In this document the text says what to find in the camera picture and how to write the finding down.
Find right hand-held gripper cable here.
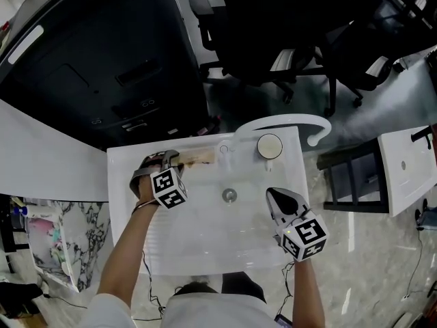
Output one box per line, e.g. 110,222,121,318
281,260,296,318

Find teal tube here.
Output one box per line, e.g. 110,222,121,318
50,228,66,263

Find hand-held gripper cable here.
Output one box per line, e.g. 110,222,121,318
141,247,167,321
281,260,296,318

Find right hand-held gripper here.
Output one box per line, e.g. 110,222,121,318
266,187,329,262

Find blue and white ceramic cup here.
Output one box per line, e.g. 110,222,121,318
256,133,284,161

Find large white sink basin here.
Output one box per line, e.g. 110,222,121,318
106,126,310,277

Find person's left hand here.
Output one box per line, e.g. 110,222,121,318
136,155,165,205

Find black side table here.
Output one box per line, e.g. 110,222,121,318
0,195,31,273

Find black appliance with white label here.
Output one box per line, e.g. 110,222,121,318
0,0,210,150

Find black sink stand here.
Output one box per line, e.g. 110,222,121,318
316,137,391,215

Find left hand-held gripper cable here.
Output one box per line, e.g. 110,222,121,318
141,247,167,321

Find black faucet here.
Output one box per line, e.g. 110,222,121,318
410,125,433,150

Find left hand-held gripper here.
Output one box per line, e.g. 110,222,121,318
129,150,188,210

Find pink bottle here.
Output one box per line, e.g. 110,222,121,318
32,217,53,234

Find person's thin wrist bracelet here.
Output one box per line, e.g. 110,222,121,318
131,198,160,216

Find white pump bottle blue cap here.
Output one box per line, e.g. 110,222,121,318
12,204,63,220

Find white curved faucet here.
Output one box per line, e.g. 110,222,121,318
218,113,333,155

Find marble pattern storage box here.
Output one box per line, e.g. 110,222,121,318
25,200,112,292

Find person's left forearm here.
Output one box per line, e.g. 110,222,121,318
96,202,160,308

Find person's right forearm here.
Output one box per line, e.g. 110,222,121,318
292,259,326,328

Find small white sink basin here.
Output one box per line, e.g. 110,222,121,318
376,124,437,218

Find black mesh office chair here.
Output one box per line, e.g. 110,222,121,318
188,0,308,106
296,0,437,118

